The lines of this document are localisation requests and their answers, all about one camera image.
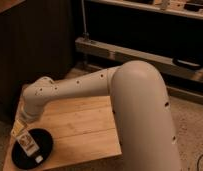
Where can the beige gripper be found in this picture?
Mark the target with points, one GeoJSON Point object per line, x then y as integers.
{"type": "Point", "coordinates": [23, 119]}

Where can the clear plastic bottle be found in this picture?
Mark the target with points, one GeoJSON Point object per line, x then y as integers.
{"type": "Point", "coordinates": [29, 145]}

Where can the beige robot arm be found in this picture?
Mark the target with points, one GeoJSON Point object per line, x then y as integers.
{"type": "Point", "coordinates": [140, 104]}

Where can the black ceramic bowl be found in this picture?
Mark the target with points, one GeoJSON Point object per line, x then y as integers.
{"type": "Point", "coordinates": [45, 142]}

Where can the wooden table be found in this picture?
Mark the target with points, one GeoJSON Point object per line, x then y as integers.
{"type": "Point", "coordinates": [83, 129]}

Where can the metal vertical pole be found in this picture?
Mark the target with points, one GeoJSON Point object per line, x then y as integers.
{"type": "Point", "coordinates": [85, 31]}

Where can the wooden shelf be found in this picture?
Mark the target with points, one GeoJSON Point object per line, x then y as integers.
{"type": "Point", "coordinates": [151, 8]}

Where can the black handle object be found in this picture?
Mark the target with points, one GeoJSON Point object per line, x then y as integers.
{"type": "Point", "coordinates": [187, 65]}

